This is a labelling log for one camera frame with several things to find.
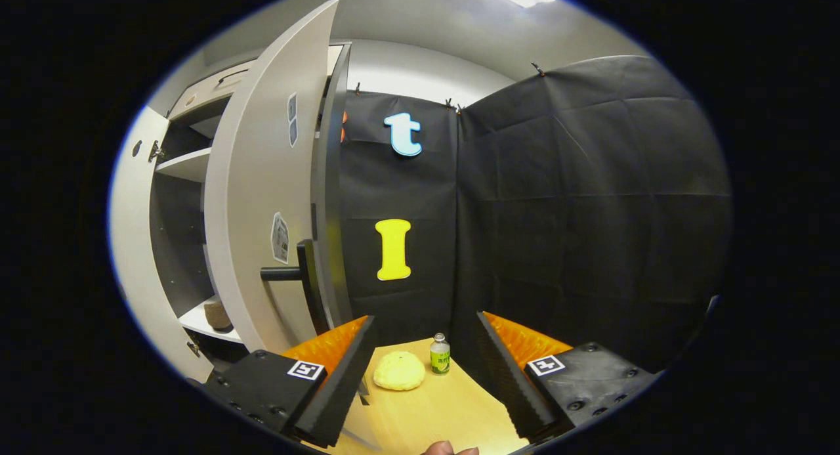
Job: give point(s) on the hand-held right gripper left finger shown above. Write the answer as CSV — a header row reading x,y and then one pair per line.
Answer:
x,y
338,383

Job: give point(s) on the white cabinet shelf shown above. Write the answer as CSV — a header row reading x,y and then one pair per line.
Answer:
x,y
197,324
187,166

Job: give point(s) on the brown fuzzy shoe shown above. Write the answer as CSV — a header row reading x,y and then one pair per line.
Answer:
x,y
216,316

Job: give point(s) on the white shoe cabinet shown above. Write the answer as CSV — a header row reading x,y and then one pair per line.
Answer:
x,y
331,199

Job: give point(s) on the black backdrop cloth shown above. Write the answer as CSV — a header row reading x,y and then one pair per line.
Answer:
x,y
558,212

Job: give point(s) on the beige cabinet drawer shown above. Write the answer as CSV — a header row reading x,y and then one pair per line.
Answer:
x,y
197,97

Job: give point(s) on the white cabinet door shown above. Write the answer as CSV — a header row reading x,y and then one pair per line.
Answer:
x,y
134,245
256,179

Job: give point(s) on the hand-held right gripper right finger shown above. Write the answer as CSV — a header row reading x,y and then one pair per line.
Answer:
x,y
512,383

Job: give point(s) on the yellow round bread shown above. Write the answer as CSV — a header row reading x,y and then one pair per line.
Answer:
x,y
399,371

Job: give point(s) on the small green bottle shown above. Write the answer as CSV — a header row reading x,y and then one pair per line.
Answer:
x,y
440,358

